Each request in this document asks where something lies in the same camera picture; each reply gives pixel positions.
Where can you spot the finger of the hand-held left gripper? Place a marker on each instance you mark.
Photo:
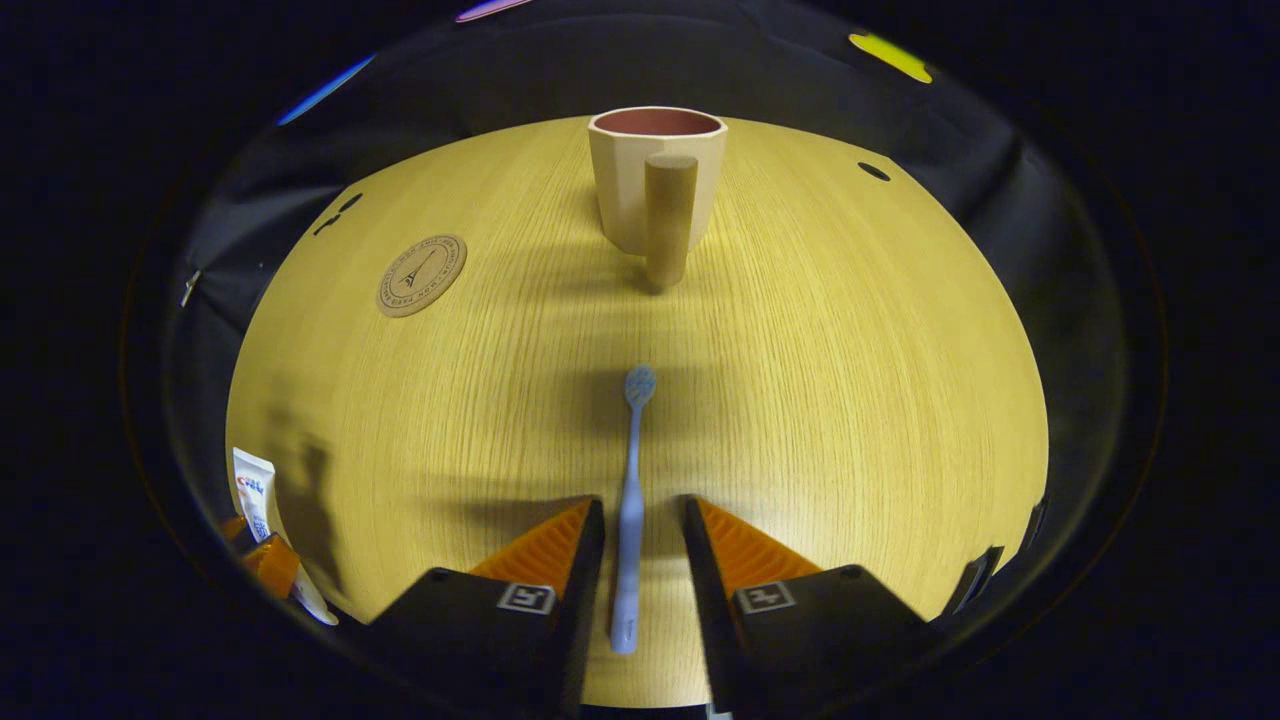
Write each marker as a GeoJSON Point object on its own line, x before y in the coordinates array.
{"type": "Point", "coordinates": [270, 565]}

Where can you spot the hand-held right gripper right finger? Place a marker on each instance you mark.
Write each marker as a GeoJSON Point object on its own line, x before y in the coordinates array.
{"type": "Point", "coordinates": [705, 600]}

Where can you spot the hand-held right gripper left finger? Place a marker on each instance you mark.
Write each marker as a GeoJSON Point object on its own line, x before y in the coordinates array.
{"type": "Point", "coordinates": [585, 600]}

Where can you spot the white toothpaste tube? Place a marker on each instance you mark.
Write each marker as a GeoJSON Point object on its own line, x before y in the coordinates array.
{"type": "Point", "coordinates": [253, 490]}

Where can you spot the pale blue toothbrush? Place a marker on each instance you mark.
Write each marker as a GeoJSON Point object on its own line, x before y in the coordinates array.
{"type": "Point", "coordinates": [630, 520]}

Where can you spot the round cork coaster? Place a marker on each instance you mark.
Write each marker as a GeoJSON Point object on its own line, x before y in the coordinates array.
{"type": "Point", "coordinates": [421, 276]}

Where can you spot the white cloth clip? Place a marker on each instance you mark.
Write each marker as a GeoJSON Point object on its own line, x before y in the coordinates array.
{"type": "Point", "coordinates": [189, 288]}

